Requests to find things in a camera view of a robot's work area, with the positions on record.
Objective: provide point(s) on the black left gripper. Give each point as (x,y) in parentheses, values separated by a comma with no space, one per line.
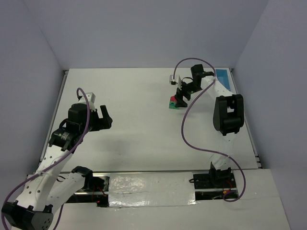
(99,119)

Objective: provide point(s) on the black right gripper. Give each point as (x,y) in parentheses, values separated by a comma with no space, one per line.
(183,93)

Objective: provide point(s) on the red wood block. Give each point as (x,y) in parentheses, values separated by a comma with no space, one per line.
(172,98)

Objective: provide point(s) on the dark green wood block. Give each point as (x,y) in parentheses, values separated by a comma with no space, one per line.
(171,106)

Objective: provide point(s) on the blue plastic box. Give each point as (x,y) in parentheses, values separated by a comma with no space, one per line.
(222,76)

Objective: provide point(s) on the light green long block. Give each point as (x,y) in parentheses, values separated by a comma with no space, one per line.
(172,103)

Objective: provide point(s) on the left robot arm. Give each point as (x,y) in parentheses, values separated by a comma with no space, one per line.
(45,192)

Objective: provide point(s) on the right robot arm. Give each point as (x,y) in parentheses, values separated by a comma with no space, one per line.
(228,114)

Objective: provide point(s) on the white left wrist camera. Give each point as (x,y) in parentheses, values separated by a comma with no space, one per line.
(90,97)

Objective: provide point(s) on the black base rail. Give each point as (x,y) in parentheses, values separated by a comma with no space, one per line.
(204,190)

